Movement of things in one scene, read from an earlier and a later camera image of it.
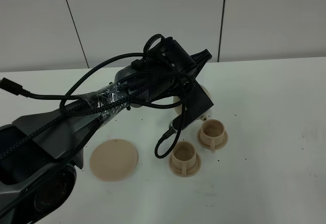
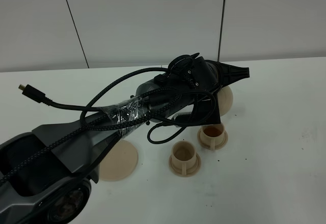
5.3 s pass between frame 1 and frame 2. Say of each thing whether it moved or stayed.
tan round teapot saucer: stayed
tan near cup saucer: stayed
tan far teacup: stayed
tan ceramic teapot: moved
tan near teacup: stayed
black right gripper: moved
